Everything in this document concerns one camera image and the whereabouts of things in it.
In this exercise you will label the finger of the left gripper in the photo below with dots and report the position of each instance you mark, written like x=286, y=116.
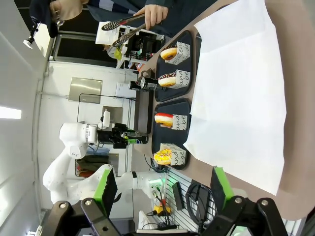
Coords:
x=123, y=143
x=123, y=129

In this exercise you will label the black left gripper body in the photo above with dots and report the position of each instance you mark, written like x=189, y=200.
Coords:
x=105, y=136

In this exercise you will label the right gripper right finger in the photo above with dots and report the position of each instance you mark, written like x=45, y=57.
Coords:
x=221, y=189

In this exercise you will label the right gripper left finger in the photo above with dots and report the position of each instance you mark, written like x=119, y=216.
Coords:
x=103, y=194

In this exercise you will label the black Pepsi can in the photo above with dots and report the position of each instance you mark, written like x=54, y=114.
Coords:
x=141, y=138
x=148, y=84
x=134, y=85

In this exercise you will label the red glazed donut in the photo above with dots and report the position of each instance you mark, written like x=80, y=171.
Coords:
x=163, y=119

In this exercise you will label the plain glazed donut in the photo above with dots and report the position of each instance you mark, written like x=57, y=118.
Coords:
x=183, y=52

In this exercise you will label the black metal serving tongs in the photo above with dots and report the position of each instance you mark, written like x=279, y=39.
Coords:
x=112, y=25

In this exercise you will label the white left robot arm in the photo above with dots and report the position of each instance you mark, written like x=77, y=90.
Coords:
x=73, y=137

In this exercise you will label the bare person hand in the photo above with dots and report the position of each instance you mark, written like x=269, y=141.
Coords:
x=156, y=14

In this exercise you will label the blue folded cloth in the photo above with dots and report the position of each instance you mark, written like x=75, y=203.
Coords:
x=103, y=151

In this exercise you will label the dark brown drink rack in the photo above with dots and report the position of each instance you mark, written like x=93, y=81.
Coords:
x=142, y=110

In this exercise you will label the olive folded cloth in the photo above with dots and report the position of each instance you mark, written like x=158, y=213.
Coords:
x=92, y=162

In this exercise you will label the white background box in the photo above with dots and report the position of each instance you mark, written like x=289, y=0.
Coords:
x=121, y=89

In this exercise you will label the black power adapter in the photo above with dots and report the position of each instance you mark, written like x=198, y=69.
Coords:
x=178, y=196

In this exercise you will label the dark plastic serving tray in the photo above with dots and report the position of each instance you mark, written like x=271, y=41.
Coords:
x=184, y=66
x=169, y=137

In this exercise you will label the white slotted side panel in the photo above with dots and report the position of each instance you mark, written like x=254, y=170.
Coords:
x=182, y=216

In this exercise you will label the yellow emergency stop box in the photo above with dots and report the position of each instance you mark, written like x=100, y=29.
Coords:
x=162, y=211

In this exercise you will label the chocolate white-sprinkle donut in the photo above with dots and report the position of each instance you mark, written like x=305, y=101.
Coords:
x=167, y=79

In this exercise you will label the large white paper sheet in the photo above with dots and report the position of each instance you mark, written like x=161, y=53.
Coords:
x=241, y=123

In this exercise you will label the white paper sign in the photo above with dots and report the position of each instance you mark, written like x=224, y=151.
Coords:
x=105, y=37

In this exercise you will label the dark jacket person torso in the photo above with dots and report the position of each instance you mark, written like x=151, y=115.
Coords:
x=187, y=12

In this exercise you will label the large metal wall plate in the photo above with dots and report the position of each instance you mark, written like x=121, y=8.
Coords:
x=85, y=89

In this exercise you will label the small camera on stand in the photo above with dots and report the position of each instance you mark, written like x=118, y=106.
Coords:
x=30, y=39

